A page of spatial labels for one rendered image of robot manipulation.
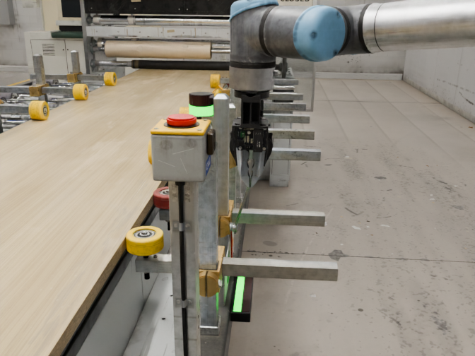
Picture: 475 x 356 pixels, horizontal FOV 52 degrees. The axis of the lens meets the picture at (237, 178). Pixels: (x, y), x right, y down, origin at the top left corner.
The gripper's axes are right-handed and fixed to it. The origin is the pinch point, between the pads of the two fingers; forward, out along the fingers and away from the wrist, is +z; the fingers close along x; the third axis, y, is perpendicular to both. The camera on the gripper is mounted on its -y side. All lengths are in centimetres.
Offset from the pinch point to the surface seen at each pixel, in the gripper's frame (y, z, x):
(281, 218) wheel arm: -17.0, 16.4, 7.7
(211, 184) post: 12.3, -3.2, -6.9
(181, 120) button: 38.3, -21.7, -7.6
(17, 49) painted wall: -909, 58, -526
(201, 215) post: 12.3, 3.2, -8.9
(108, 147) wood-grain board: -59, 11, -52
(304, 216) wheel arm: -16.9, 15.5, 13.5
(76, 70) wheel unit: -196, 3, -116
